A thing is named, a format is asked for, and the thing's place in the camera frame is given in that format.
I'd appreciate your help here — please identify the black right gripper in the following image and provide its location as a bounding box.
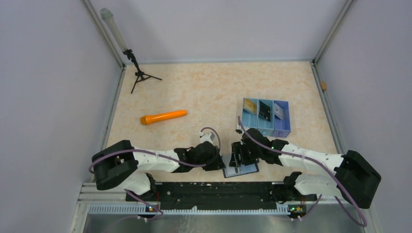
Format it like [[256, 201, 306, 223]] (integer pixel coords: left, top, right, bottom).
[[229, 140, 262, 167]]

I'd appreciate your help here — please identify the dark blue leather card holder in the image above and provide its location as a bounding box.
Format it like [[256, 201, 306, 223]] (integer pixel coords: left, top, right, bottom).
[[222, 155, 259, 179]]

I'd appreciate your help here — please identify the white black-stripe credit card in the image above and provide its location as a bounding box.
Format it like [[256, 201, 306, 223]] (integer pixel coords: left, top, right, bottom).
[[226, 155, 244, 177]]

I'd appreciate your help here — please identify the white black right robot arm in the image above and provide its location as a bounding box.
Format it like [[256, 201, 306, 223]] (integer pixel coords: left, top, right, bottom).
[[229, 129, 381, 209]]

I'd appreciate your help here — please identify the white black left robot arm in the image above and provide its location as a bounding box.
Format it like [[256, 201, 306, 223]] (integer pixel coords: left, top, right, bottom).
[[89, 140, 225, 201]]

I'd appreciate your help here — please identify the light blue drawer organizer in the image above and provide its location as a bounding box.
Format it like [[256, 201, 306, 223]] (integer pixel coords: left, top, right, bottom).
[[240, 98, 292, 138]]

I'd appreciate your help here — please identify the orange flashlight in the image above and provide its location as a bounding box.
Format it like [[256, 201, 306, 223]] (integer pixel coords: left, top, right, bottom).
[[140, 110, 187, 125]]

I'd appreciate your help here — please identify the black mini tripod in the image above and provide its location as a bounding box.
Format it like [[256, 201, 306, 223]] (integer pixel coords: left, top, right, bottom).
[[122, 49, 163, 94]]

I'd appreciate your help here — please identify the small tan block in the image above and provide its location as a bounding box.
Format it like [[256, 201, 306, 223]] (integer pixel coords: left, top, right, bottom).
[[320, 81, 327, 91]]

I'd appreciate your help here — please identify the grey tube on tripod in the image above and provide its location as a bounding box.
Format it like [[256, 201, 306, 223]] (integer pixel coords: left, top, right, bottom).
[[100, 8, 128, 53]]

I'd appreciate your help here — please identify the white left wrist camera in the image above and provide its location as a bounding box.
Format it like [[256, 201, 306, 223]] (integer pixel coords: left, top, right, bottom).
[[199, 132, 215, 145]]

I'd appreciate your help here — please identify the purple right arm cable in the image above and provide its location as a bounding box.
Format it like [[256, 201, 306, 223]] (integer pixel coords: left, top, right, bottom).
[[237, 116, 368, 228]]

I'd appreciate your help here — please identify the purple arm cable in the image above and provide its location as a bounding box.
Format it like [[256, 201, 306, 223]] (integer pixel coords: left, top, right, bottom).
[[88, 127, 222, 222], [237, 116, 368, 228]]

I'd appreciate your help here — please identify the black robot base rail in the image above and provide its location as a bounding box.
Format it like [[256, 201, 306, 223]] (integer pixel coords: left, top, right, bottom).
[[139, 182, 317, 211]]

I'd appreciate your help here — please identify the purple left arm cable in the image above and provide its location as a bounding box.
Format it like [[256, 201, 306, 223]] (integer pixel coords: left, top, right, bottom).
[[88, 127, 222, 222]]

